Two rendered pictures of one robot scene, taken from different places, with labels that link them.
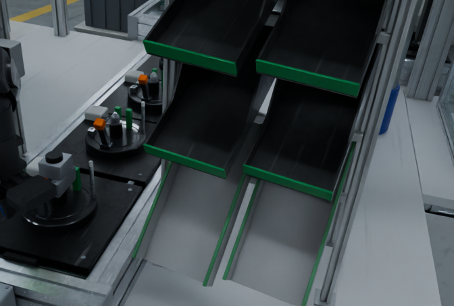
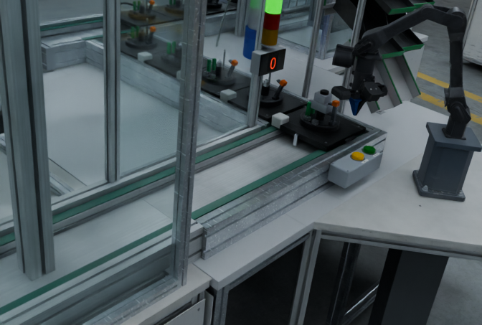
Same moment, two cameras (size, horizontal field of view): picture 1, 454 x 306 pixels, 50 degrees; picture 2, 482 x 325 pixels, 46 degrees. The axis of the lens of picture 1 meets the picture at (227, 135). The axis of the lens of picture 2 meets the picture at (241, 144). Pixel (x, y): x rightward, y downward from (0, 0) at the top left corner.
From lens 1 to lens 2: 2.03 m
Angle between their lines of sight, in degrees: 52
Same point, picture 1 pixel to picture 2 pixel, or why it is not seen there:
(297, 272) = (404, 87)
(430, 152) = (297, 55)
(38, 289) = (370, 140)
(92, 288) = (375, 131)
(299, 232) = (395, 74)
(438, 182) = (321, 64)
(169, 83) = (356, 32)
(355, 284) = not seen: hidden behind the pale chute
